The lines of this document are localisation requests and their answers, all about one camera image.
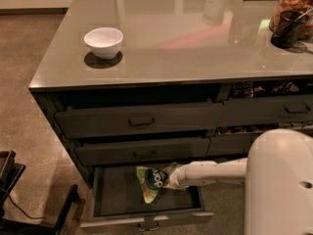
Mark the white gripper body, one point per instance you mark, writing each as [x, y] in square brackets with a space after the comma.
[183, 175]

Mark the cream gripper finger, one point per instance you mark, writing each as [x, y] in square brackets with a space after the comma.
[173, 186]
[173, 169]

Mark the green rice chip bag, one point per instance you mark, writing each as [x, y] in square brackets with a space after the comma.
[151, 180]

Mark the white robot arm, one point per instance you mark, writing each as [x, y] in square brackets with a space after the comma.
[278, 176]

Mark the middle right dark drawer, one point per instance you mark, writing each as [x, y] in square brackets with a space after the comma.
[231, 144]

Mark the dark drawer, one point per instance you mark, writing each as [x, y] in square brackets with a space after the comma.
[231, 144]
[261, 110]
[132, 120]
[142, 151]

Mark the open bottom left drawer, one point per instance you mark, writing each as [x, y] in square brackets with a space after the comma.
[118, 204]

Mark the middle left dark drawer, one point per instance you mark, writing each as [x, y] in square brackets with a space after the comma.
[142, 151]

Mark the snacks in middle drawer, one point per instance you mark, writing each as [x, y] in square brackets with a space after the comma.
[259, 128]

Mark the top left dark drawer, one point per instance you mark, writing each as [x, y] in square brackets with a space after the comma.
[132, 120]

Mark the top right dark drawer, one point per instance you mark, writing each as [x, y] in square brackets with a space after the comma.
[261, 110]

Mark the snack bags in top drawer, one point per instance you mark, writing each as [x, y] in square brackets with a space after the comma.
[249, 89]

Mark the dark kitchen island cabinet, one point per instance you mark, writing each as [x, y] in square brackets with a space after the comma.
[173, 52]

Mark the white ceramic bowl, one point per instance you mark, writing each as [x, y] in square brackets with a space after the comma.
[104, 42]

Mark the black mesh cup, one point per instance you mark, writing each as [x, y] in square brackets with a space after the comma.
[288, 29]

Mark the glass jar of nuts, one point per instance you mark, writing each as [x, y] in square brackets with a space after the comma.
[301, 6]

